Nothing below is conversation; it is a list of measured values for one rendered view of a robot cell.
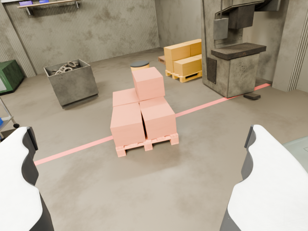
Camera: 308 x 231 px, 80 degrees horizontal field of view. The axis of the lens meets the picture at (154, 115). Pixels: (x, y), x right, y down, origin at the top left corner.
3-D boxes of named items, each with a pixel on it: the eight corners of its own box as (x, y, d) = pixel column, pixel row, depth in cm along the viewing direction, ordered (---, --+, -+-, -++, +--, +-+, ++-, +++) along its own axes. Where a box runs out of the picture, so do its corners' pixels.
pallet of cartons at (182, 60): (222, 71, 469) (223, 41, 432) (179, 83, 436) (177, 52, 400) (201, 64, 540) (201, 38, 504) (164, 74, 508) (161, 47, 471)
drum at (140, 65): (155, 90, 416) (151, 63, 384) (138, 96, 406) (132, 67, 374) (149, 85, 449) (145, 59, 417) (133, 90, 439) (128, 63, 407)
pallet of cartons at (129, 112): (194, 137, 258) (192, 87, 220) (120, 164, 232) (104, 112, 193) (157, 101, 369) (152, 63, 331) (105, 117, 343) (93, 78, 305)
